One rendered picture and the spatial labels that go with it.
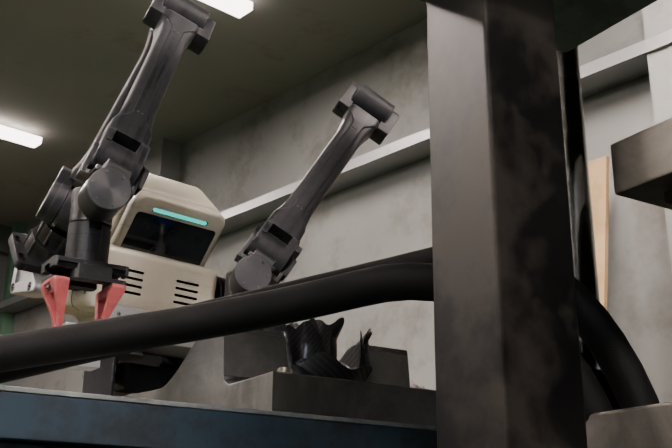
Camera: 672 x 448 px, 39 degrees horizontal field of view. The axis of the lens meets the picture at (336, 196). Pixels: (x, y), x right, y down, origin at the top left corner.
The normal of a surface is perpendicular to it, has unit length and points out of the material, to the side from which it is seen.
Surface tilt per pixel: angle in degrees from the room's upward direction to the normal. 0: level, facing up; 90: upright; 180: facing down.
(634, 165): 90
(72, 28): 180
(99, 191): 91
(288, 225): 81
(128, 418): 90
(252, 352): 84
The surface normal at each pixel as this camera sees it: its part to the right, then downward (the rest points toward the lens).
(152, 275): 0.66, -0.12
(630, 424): -0.85, -0.19
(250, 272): 0.26, -0.33
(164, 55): 0.53, -0.56
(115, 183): 0.45, -0.29
